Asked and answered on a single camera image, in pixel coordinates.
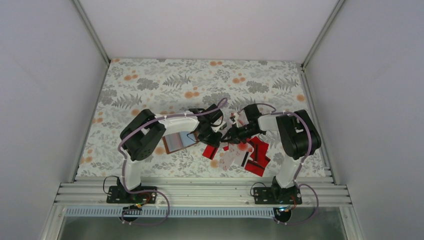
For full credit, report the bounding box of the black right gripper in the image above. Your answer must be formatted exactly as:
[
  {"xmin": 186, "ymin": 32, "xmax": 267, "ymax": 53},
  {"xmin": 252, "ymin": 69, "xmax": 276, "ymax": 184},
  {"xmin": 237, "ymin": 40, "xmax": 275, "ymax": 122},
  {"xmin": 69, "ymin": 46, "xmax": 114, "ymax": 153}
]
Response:
[{"xmin": 221, "ymin": 123, "xmax": 260, "ymax": 144}]

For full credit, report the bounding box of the brown leather card holder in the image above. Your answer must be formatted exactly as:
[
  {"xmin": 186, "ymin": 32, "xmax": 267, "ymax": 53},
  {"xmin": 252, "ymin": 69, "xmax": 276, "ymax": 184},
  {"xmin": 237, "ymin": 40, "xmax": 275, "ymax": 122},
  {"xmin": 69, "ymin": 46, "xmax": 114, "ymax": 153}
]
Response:
[{"xmin": 162, "ymin": 131, "xmax": 199, "ymax": 155}]

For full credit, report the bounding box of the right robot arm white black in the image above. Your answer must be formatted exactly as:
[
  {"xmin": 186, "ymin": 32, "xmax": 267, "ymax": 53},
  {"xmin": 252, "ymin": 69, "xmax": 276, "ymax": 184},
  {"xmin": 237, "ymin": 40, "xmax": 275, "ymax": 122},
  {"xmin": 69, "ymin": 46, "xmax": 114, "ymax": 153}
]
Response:
[{"xmin": 221, "ymin": 103, "xmax": 322, "ymax": 205}]

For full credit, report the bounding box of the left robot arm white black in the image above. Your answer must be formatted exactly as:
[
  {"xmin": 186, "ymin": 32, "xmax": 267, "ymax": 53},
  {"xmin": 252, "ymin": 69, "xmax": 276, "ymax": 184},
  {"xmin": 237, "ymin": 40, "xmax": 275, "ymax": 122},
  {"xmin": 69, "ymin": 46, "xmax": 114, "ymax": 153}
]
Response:
[{"xmin": 117, "ymin": 104, "xmax": 227, "ymax": 203}]

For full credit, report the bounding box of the white card red circle centre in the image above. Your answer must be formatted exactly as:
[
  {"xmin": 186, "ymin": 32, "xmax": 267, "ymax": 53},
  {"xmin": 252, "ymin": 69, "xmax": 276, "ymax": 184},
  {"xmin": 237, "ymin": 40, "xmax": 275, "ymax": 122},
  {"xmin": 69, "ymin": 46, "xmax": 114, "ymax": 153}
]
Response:
[{"xmin": 236, "ymin": 143, "xmax": 252, "ymax": 154}]

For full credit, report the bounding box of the red card black stripe left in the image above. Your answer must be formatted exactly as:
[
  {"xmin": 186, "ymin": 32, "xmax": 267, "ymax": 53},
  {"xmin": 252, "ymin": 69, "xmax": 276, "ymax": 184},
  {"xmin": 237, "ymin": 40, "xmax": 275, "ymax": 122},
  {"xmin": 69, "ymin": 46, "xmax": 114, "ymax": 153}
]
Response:
[{"xmin": 202, "ymin": 145, "xmax": 219, "ymax": 160}]

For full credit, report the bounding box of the white card pale pattern bottom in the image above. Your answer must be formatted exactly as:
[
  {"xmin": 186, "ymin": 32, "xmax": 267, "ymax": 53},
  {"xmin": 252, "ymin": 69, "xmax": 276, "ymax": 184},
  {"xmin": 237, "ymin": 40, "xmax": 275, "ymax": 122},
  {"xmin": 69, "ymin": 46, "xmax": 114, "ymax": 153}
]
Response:
[{"xmin": 218, "ymin": 144, "xmax": 237, "ymax": 171}]

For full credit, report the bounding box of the white card black stripe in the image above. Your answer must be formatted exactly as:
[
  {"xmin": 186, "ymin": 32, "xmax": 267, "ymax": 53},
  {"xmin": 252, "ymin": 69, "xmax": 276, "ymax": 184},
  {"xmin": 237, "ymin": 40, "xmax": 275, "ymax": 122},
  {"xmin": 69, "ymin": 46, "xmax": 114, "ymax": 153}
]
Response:
[{"xmin": 233, "ymin": 151, "xmax": 250, "ymax": 168}]

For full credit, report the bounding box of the dark red card right upper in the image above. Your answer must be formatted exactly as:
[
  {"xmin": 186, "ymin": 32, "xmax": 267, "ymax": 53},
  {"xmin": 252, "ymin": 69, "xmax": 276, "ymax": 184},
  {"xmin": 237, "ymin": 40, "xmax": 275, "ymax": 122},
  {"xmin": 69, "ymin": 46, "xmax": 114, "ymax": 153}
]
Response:
[{"xmin": 247, "ymin": 136, "xmax": 269, "ymax": 162}]

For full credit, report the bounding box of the dark red card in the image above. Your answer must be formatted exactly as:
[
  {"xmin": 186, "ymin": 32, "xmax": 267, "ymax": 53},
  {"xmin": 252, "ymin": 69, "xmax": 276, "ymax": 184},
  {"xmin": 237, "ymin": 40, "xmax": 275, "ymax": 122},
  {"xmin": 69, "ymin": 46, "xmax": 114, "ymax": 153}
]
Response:
[
  {"xmin": 247, "ymin": 136, "xmax": 269, "ymax": 162},
  {"xmin": 244, "ymin": 158, "xmax": 270, "ymax": 177}
]

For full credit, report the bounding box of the dark red card bottom right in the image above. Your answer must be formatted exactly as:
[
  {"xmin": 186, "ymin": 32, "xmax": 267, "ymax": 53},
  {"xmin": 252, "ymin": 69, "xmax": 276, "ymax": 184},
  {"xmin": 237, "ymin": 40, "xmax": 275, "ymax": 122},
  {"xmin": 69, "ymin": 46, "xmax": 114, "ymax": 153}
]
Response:
[{"xmin": 244, "ymin": 158, "xmax": 270, "ymax": 177}]

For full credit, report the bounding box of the floral patterned table mat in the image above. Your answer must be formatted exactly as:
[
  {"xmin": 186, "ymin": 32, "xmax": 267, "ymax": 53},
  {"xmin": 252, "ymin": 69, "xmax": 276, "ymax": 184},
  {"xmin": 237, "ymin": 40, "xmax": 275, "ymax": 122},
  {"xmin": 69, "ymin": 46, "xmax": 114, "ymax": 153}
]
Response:
[{"xmin": 76, "ymin": 58, "xmax": 311, "ymax": 178}]

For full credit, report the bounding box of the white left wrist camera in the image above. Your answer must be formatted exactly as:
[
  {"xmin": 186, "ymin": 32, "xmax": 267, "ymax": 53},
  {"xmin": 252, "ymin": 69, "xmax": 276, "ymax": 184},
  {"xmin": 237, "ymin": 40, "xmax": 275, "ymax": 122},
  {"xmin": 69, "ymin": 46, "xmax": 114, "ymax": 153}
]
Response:
[{"xmin": 213, "ymin": 121, "xmax": 227, "ymax": 132}]

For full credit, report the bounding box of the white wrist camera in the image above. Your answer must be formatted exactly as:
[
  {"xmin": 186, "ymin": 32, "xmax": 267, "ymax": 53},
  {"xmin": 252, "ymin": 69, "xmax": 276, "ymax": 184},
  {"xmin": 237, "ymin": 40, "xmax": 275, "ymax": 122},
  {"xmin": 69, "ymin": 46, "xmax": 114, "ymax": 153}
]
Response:
[
  {"xmin": 213, "ymin": 121, "xmax": 227, "ymax": 132},
  {"xmin": 229, "ymin": 111, "xmax": 248, "ymax": 128}
]

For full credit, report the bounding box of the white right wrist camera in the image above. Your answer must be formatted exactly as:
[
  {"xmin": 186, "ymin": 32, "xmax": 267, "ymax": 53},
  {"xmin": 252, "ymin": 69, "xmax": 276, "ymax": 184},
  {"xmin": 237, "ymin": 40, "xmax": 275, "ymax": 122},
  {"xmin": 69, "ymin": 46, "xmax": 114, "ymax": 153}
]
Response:
[{"xmin": 229, "ymin": 111, "xmax": 248, "ymax": 128}]

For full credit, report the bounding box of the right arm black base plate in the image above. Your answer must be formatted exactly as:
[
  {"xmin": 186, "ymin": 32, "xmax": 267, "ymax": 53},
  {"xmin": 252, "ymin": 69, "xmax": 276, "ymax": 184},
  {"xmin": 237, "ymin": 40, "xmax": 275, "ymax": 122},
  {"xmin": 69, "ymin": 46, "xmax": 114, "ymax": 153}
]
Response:
[{"xmin": 253, "ymin": 186, "xmax": 303, "ymax": 205}]

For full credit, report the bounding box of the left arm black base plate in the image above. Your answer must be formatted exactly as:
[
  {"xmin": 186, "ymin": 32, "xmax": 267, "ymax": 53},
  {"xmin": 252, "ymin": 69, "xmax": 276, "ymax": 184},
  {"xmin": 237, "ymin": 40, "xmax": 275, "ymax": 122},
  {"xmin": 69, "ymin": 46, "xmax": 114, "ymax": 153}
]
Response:
[{"xmin": 106, "ymin": 185, "xmax": 157, "ymax": 205}]

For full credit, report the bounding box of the aluminium rail frame front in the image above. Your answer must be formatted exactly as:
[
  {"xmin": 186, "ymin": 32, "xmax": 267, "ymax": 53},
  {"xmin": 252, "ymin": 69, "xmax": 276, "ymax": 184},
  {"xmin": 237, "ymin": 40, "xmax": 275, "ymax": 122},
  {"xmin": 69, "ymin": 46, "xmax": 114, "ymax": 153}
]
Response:
[{"xmin": 41, "ymin": 174, "xmax": 363, "ymax": 240}]

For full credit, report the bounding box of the slotted grey cable duct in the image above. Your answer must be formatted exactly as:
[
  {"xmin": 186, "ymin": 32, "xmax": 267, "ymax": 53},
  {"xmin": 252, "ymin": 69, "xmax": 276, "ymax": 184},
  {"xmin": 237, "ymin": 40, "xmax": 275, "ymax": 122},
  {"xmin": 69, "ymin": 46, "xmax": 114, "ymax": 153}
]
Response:
[{"xmin": 63, "ymin": 206, "xmax": 275, "ymax": 219}]

